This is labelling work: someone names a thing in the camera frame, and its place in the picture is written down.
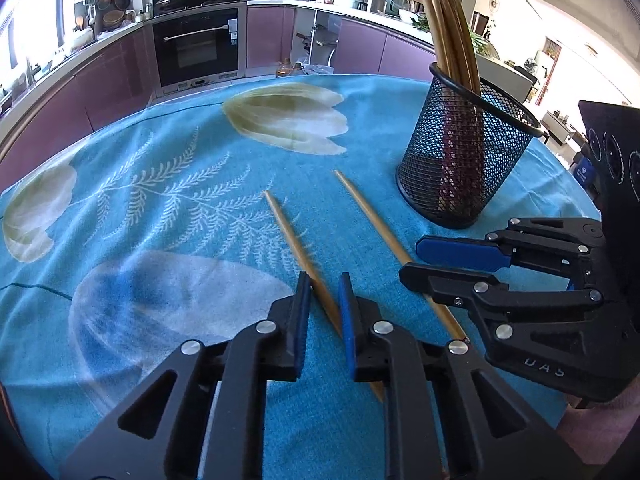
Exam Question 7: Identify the purple kitchen cabinets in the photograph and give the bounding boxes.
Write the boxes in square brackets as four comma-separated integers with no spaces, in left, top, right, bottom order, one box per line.
[0,2,436,176]

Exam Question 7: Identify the black built-in oven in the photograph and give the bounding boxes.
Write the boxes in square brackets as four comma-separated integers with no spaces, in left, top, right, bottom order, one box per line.
[151,5,247,88]

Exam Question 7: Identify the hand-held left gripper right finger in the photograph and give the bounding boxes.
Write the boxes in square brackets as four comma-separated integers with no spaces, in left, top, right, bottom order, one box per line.
[338,272,568,480]

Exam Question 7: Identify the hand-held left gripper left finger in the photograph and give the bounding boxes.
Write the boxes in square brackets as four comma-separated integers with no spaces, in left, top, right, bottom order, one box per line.
[57,271,313,480]

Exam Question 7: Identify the blue floral tablecloth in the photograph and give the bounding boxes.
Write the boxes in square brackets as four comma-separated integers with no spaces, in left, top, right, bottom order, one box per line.
[0,74,606,480]

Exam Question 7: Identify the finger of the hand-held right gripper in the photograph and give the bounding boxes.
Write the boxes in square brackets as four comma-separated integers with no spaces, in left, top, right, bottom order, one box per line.
[416,217,606,273]
[399,262,608,351]

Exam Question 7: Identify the bundle of bamboo chopsticks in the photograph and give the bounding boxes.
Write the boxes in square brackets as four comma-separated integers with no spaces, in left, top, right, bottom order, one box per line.
[407,0,493,216]

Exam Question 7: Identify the person's right forearm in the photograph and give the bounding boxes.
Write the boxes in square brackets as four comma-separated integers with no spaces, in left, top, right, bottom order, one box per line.
[555,390,640,480]

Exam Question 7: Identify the black mesh utensil holder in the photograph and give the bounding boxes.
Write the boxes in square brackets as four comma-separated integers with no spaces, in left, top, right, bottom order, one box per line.
[396,61,545,229]

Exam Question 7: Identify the red-ended bamboo chopstick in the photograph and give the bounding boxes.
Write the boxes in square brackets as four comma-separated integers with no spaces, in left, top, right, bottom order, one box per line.
[263,190,387,405]
[333,169,471,346]

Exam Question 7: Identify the bright kitchen window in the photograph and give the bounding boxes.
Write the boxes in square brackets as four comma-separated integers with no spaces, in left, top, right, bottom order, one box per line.
[0,0,66,76]

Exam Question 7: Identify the green leafy vegetables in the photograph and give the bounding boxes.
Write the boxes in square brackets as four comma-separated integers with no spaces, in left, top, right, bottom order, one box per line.
[411,12,496,58]

